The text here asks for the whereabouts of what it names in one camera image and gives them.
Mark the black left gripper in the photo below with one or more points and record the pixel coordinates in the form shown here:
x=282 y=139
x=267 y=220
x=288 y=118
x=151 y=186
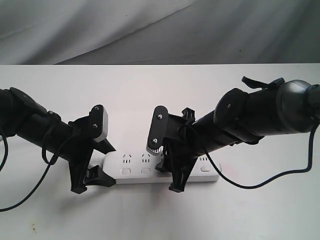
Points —
x=78 y=151

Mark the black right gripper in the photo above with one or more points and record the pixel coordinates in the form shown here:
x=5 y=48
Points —
x=179 y=153

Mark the white five-outlet power strip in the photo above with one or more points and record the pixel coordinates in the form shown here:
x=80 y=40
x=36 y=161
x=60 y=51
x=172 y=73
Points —
x=139 y=167

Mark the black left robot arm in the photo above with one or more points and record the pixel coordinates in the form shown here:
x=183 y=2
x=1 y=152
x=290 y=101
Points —
x=22 y=116

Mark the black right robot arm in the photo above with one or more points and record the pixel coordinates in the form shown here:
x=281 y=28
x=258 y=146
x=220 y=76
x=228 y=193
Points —
x=276 y=108

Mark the white backdrop cloth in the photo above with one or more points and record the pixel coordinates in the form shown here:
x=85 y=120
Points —
x=159 y=32

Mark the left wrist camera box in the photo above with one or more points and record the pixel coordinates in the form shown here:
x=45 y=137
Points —
x=98 y=120

